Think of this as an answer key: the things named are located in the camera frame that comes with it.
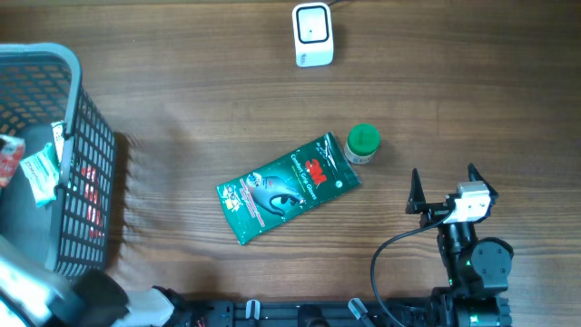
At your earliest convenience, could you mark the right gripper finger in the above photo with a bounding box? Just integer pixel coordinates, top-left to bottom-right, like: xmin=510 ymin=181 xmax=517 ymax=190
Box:
xmin=406 ymin=168 xmax=427 ymax=214
xmin=467 ymin=163 xmax=499 ymax=199

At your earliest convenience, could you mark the green lid jar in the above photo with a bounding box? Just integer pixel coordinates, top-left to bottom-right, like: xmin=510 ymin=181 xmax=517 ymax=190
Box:
xmin=344 ymin=124 xmax=381 ymax=164

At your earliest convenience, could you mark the green 3M gloves packet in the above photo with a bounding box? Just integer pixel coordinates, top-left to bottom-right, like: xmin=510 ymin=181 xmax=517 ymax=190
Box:
xmin=216 ymin=132 xmax=361 ymax=245

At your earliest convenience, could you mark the light green tissue pack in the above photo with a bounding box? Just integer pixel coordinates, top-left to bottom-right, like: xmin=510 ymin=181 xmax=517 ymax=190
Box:
xmin=20 ymin=143 xmax=60 ymax=207

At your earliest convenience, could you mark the red white small box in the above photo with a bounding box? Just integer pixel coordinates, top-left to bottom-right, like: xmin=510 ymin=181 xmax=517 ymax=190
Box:
xmin=0 ymin=134 xmax=25 ymax=188

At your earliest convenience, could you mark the red Nescafe sachet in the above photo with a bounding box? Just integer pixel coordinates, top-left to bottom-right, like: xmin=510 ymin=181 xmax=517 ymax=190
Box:
xmin=65 ymin=164 xmax=106 ymax=243

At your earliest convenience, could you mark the green white battery pack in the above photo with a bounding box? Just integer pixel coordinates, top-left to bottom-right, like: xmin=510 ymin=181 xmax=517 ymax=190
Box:
xmin=51 ymin=121 xmax=66 ymax=163

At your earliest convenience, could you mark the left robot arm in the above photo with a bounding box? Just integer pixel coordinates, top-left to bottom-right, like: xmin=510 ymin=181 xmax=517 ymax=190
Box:
xmin=1 ymin=238 xmax=195 ymax=327

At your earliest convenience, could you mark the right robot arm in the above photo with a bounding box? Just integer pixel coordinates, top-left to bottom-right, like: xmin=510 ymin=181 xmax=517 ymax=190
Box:
xmin=406 ymin=163 xmax=514 ymax=327

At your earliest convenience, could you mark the white barcode scanner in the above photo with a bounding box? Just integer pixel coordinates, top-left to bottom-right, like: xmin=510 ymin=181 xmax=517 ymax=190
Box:
xmin=291 ymin=2 xmax=334 ymax=68

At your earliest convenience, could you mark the grey plastic shopping basket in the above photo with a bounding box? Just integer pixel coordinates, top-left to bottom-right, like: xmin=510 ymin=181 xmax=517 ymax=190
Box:
xmin=1 ymin=43 xmax=116 ymax=278

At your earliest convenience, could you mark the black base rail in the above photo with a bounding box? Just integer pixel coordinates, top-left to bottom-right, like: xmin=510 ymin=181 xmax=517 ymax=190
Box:
xmin=181 ymin=297 xmax=513 ymax=327

